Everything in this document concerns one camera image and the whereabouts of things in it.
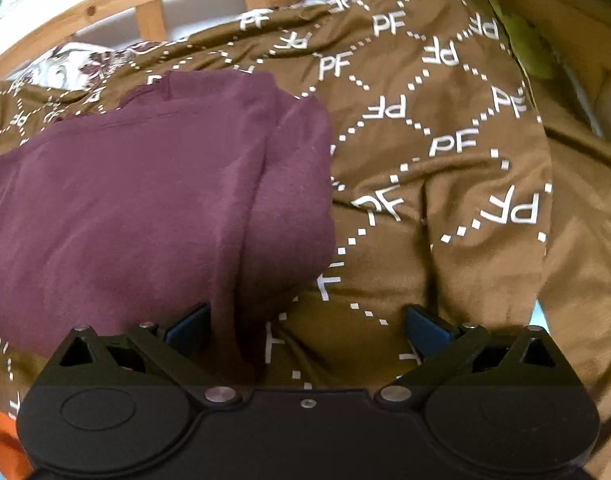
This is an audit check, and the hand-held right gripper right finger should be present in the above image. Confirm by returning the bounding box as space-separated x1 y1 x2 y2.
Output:
375 304 566 406

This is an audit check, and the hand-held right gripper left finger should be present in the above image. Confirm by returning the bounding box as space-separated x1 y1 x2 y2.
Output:
46 301 244 408

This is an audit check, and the maroon long-sleeve sweater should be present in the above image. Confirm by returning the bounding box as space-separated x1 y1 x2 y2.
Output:
0 70 336 386

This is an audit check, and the orange and blue blanket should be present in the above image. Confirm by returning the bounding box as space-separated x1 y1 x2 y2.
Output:
0 400 36 480

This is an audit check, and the brown patterned blanket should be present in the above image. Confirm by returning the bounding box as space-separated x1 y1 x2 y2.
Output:
0 0 611 461

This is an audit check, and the floral bedsheet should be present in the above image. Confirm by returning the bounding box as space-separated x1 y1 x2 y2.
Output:
26 42 151 93

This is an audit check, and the yellow-green cloth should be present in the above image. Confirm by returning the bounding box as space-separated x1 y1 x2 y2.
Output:
490 0 556 81

